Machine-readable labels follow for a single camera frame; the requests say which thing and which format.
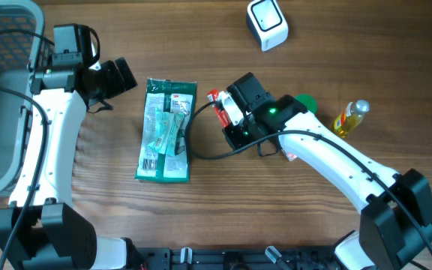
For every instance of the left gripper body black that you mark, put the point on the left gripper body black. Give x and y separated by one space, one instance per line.
112 82

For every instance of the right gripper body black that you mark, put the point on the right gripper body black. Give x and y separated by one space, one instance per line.
243 134

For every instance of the red sachet stick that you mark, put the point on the red sachet stick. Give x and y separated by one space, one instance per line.
223 118

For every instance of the orange Kleenex tissue pack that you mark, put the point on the orange Kleenex tissue pack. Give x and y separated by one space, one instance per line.
290 156

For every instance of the green white gloves packet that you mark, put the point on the green white gloves packet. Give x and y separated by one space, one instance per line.
174 97

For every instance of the mint green wipes packet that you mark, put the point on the mint green wipes packet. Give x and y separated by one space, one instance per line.
166 132

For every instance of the green lid white jar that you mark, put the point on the green lid white jar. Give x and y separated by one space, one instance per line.
308 101

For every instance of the yellow oil bottle silver cap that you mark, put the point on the yellow oil bottle silver cap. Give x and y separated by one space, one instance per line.
350 118

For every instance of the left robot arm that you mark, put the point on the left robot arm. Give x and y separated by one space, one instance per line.
40 229

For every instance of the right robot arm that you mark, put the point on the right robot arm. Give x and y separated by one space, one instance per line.
395 209

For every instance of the white barcode scanner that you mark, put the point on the white barcode scanner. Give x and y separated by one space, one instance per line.
267 23

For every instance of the grey plastic mesh basket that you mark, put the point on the grey plastic mesh basket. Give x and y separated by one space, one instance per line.
21 50

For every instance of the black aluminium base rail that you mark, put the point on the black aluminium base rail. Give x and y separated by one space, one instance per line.
299 258

